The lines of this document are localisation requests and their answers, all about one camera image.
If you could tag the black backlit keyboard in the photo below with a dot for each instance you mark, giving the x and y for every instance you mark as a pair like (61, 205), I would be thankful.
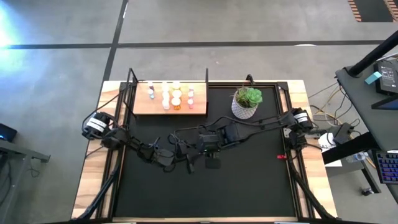
(387, 168)

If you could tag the black tablet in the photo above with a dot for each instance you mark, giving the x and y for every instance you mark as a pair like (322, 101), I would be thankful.
(385, 104)

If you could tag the grey side desk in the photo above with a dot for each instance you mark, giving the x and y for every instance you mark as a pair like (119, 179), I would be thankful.
(367, 105)

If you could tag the black aluminium rig frame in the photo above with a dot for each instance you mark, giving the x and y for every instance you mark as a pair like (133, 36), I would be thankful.
(250, 83)

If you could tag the black power adapter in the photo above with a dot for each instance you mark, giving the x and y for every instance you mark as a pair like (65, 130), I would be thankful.
(342, 132)

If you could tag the white paper sheet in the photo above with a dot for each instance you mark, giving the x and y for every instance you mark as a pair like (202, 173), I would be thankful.
(333, 163)

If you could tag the black labelled device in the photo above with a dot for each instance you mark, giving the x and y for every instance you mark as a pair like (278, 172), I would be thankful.
(387, 77)

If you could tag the light blue block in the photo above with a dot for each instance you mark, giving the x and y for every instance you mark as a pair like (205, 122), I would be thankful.
(372, 77)

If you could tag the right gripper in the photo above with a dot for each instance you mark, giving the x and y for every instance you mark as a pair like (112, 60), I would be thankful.
(211, 143)

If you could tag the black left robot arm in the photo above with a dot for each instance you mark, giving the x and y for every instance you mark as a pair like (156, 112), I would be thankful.
(140, 149)

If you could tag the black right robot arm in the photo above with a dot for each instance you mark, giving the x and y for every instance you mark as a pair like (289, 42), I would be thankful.
(264, 123)

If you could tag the wooden shelf black frame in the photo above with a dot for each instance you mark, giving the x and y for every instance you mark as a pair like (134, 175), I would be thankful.
(143, 107)

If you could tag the black electronic device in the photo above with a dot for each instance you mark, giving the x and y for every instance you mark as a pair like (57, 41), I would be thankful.
(6, 132)

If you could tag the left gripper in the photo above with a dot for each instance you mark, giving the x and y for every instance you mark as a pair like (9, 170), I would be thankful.
(185, 151)

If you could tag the black table mat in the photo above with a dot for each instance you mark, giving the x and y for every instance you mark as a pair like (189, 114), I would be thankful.
(174, 199)

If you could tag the black orange-edged floor mat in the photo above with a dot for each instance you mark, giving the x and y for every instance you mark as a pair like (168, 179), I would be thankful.
(371, 11)

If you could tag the clear plastic water bottle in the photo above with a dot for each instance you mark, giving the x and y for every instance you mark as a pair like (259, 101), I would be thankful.
(356, 157)

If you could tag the black round pole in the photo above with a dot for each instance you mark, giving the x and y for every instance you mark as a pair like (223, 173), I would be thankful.
(373, 54)

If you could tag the small red clip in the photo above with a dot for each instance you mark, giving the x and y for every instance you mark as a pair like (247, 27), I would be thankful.
(281, 157)

